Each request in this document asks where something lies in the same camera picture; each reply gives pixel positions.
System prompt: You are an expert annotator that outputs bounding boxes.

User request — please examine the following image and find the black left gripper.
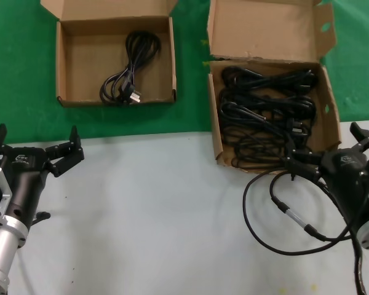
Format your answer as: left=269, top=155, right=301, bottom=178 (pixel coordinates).
left=0, top=123, right=86, bottom=229

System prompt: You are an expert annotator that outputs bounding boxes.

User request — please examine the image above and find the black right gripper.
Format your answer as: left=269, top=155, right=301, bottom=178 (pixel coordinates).
left=284, top=121, right=369, bottom=238

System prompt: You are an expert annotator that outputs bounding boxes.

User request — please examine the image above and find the black power cable with plug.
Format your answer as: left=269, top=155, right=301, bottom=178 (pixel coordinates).
left=99, top=31, right=162, bottom=107

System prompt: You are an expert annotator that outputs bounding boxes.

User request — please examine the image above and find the shallow open cardboard box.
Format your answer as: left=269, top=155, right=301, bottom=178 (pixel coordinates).
left=39, top=0, right=179, bottom=108

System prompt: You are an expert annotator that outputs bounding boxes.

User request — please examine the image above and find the cardboard box with torn lid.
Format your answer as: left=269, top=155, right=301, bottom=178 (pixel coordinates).
left=206, top=0, right=343, bottom=173

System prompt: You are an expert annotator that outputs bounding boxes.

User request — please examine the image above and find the green table cloth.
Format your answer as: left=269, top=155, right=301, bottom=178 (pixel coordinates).
left=0, top=0, right=369, bottom=144

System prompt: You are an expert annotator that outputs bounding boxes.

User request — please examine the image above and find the black left arm cable stub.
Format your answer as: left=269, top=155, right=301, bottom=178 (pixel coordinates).
left=30, top=211, right=52, bottom=227

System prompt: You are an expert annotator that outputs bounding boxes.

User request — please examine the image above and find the black cable with silver connector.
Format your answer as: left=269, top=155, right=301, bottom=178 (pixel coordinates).
left=242, top=170, right=359, bottom=256

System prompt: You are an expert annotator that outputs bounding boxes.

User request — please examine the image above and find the thin black coiled cable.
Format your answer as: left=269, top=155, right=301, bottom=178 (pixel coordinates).
left=226, top=128, right=315, bottom=170

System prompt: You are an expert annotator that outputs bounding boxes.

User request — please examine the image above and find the black coiled power cable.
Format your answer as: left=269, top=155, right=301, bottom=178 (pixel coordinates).
left=220, top=102, right=314, bottom=138
left=221, top=66, right=320, bottom=94
left=218, top=88, right=317, bottom=118

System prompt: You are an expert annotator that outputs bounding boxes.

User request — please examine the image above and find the spiral wrapped black robot cable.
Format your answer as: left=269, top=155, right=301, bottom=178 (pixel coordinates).
left=315, top=179, right=369, bottom=295

